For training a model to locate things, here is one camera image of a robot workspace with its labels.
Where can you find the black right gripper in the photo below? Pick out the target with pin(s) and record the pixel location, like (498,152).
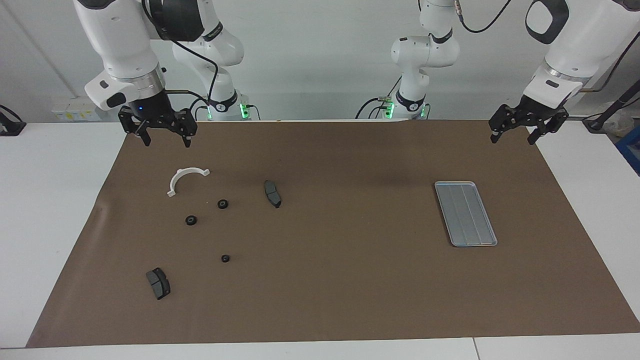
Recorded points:
(152,110)

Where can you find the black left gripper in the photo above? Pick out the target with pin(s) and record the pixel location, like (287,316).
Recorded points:
(537,109)

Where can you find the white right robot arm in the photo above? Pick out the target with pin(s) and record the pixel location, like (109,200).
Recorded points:
(215,50)

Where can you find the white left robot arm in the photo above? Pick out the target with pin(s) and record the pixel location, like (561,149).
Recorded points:
(425,50)

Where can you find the silver metal tray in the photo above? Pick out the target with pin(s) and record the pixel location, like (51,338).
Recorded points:
(467,215)

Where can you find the black stand pole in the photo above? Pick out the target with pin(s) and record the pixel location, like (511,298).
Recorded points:
(620,101)

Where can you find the blue box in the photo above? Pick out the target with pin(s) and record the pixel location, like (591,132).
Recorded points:
(631,150)

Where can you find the dark grey brake pad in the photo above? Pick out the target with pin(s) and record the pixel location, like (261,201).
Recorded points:
(159,284)
(272,195)

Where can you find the black clamp device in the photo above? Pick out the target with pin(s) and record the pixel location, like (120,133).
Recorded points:
(10,127)

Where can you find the brown table mat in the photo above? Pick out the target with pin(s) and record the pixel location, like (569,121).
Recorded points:
(340,280)

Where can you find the white curved plastic bracket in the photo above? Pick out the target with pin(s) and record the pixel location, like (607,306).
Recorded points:
(175,181)

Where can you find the white wall socket box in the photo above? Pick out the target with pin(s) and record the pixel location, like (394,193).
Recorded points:
(65,112)

